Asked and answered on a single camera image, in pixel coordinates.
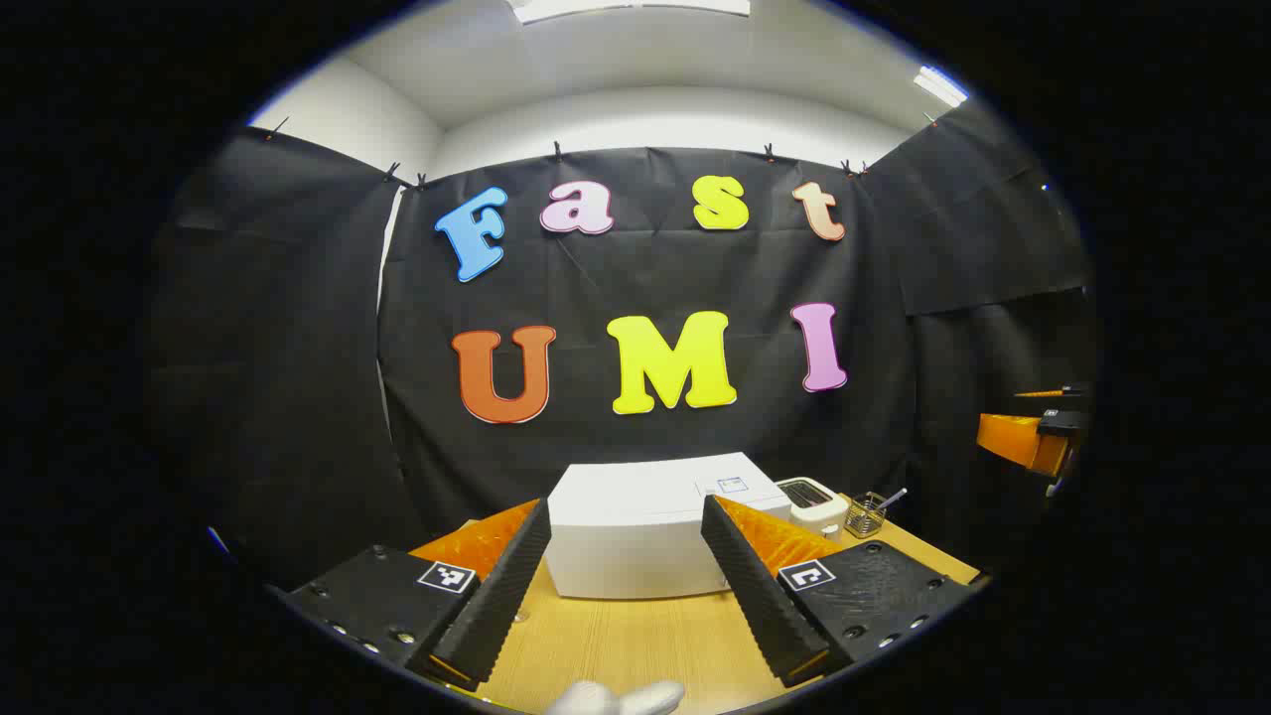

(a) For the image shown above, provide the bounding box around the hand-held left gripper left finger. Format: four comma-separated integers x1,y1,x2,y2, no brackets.
281,499,553,693

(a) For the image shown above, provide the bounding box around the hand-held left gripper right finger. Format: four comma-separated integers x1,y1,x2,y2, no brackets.
700,494,979,688

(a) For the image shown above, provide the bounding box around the white microwave oven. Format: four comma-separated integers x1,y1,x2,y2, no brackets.
544,452,795,600

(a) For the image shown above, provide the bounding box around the white toaster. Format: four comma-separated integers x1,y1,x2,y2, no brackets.
775,477,851,542

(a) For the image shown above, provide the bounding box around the ceiling light panel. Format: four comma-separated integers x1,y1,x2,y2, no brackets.
914,65,969,108

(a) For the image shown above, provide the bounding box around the wire utensil holder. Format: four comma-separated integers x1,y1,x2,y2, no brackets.
844,492,888,539

